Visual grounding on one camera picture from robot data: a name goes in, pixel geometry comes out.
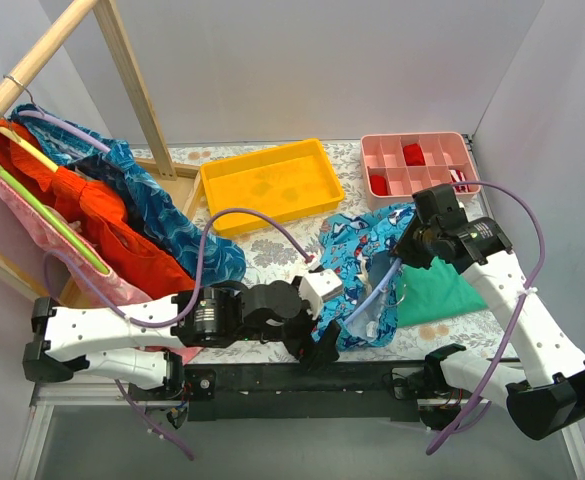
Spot light blue wire hanger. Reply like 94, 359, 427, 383
343, 258, 402, 325

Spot floral table mat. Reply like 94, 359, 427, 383
129, 139, 529, 365

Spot orange garment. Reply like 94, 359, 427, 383
0, 118, 198, 306

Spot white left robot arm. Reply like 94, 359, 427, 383
22, 270, 343, 400

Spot yellow hanger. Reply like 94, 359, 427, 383
0, 126, 58, 172

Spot dark blue leaf print garment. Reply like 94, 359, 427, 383
0, 104, 246, 298

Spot green folded cloth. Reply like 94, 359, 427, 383
396, 258, 487, 327

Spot green hanger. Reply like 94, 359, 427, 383
0, 165, 109, 275

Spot yellow plastic tray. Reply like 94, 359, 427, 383
200, 139, 345, 223

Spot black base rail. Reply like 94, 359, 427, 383
121, 357, 493, 431

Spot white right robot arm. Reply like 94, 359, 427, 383
391, 184, 585, 454

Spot pink patterned garment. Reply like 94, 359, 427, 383
0, 144, 216, 365

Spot wooden clothes rack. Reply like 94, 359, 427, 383
0, 0, 205, 311

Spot blue shark print shorts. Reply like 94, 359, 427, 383
312, 203, 415, 351

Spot red rolled sock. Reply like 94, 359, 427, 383
403, 143, 426, 167
369, 175, 389, 197

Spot purple hanger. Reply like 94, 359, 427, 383
21, 95, 111, 154

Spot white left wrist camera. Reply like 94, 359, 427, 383
298, 269, 343, 320

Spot pink divided organizer box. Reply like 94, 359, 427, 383
360, 132, 481, 210

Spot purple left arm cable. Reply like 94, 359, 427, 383
42, 207, 316, 329

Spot red white striped sock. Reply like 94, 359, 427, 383
449, 168, 471, 193

